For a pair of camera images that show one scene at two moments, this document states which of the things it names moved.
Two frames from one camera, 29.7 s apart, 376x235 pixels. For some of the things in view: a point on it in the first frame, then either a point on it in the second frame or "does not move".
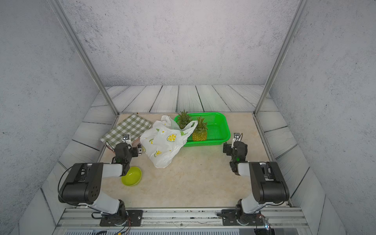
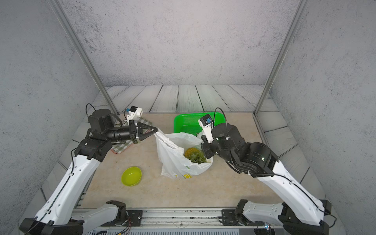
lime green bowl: x=133 y=176 does not move
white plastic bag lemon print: x=160 y=141 to x=172 y=148
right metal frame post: x=300 y=11 does not move
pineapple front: x=200 y=132 to x=195 y=155
